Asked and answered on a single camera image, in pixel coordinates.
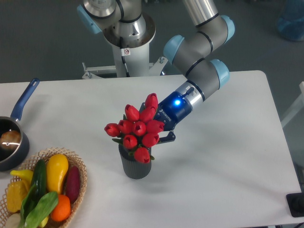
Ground dark grey ribbed vase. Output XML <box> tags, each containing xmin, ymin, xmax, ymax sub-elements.
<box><xmin>118</xmin><ymin>144</ymin><xmax>152</xmax><ymax>180</ymax></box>

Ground white garlic bulb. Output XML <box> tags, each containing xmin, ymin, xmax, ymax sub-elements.
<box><xmin>5</xmin><ymin>213</ymin><xmax>21</xmax><ymax>228</ymax></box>

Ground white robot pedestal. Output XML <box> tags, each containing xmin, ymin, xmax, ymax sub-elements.
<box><xmin>83</xmin><ymin>13</ymin><xmax>168</xmax><ymax>79</ymax></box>

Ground green leafy vegetable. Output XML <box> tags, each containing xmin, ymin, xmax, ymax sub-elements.
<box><xmin>18</xmin><ymin>184</ymin><xmax>58</xmax><ymax>228</ymax></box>

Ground blue translucent container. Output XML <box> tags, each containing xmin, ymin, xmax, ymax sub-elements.
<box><xmin>276</xmin><ymin>0</ymin><xmax>304</xmax><ymax>41</ymax></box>

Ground black device at edge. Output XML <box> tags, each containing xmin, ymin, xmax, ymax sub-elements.
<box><xmin>286</xmin><ymin>192</ymin><xmax>304</xmax><ymax>218</ymax></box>

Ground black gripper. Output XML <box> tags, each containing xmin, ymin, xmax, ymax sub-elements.
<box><xmin>139</xmin><ymin>91</ymin><xmax>192</xmax><ymax>144</ymax></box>

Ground blue handled saucepan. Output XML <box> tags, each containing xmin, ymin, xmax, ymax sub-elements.
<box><xmin>0</xmin><ymin>78</ymin><xmax>40</xmax><ymax>171</ymax></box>

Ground large yellow squash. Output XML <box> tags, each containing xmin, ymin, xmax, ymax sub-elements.
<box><xmin>46</xmin><ymin>154</ymin><xmax>69</xmax><ymax>194</ymax></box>

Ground white frame at right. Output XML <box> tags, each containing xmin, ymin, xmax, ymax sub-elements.
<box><xmin>281</xmin><ymin>82</ymin><xmax>304</xmax><ymax>128</ymax></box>

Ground orange fruit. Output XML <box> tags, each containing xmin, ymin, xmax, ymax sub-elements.
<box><xmin>51</xmin><ymin>195</ymin><xmax>71</xmax><ymax>222</ymax></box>

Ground red tulip bouquet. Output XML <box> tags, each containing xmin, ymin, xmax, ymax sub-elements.
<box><xmin>104</xmin><ymin>93</ymin><xmax>164</xmax><ymax>163</ymax></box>

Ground yellow banana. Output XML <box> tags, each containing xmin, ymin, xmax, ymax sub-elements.
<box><xmin>9</xmin><ymin>169</ymin><xmax>50</xmax><ymax>228</ymax></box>

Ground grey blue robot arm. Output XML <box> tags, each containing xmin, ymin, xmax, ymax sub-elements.
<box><xmin>77</xmin><ymin>0</ymin><xmax>235</xmax><ymax>143</ymax></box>

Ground purple sweet potato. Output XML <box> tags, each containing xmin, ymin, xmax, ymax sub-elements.
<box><xmin>65</xmin><ymin>166</ymin><xmax>80</xmax><ymax>203</ymax></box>

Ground brown food in pan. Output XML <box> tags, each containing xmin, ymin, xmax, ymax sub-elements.
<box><xmin>0</xmin><ymin>130</ymin><xmax>21</xmax><ymax>151</ymax></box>

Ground green cucumber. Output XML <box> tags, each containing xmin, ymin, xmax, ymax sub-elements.
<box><xmin>30</xmin><ymin>159</ymin><xmax>47</xmax><ymax>202</ymax></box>

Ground yellow corn cob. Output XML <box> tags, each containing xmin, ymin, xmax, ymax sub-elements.
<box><xmin>7</xmin><ymin>180</ymin><xmax>30</xmax><ymax>213</ymax></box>

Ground woven wicker basket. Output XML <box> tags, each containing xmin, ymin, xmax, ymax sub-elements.
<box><xmin>0</xmin><ymin>148</ymin><xmax>87</xmax><ymax>228</ymax></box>

